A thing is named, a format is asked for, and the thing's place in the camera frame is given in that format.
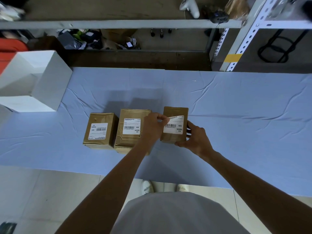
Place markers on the person's left hand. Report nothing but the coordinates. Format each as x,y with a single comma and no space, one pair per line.
152,129

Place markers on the person's right hand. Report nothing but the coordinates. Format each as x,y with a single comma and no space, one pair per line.
198,142

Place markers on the white barcode label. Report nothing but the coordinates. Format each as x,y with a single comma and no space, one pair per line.
131,126
98,131
174,126

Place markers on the small brown cardboard box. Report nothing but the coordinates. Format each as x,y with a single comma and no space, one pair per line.
175,111

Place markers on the large cardboard box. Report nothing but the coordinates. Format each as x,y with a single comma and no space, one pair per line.
126,143

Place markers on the medium brown cardboard box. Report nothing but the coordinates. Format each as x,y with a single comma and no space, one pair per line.
100,118

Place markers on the white bin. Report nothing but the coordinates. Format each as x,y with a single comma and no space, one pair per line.
46,87

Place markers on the person's left forearm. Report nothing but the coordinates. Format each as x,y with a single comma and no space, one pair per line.
107,190

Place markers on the person's right forearm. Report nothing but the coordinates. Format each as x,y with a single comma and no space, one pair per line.
256,190

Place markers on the person's right white shoe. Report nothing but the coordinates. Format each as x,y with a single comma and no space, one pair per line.
182,188

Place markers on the person's white shoe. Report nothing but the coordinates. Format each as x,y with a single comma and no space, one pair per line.
182,188
147,187

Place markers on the person's left white shoe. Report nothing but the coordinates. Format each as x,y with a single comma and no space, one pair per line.
147,187

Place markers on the person's white shirt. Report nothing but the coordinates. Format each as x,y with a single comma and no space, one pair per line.
178,214

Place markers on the blue table cloth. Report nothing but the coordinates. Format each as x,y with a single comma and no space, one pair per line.
231,102

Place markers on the yellow tape strip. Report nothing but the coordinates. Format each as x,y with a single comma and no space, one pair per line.
232,58

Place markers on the long gray shelf board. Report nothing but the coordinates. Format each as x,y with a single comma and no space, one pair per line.
109,24

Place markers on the gray plastic bag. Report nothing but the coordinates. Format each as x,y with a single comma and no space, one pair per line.
68,41

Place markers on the small black device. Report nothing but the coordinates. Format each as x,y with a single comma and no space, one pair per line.
219,17

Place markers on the white handheld controller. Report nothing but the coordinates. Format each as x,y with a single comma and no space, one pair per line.
191,8

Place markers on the crinkled brown bag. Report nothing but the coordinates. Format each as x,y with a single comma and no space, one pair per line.
236,8

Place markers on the small clear plastic bag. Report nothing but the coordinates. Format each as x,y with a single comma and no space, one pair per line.
281,7

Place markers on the red plastic chair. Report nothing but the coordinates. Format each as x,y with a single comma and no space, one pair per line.
11,46

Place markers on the black pouch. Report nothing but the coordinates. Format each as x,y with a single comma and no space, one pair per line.
307,7

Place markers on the dark green bag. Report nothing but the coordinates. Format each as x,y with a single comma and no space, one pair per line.
7,228

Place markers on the white crumpled cloth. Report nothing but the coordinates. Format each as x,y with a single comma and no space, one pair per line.
11,12

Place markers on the white perforated shelf post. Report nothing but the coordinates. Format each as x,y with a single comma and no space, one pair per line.
221,42
243,37

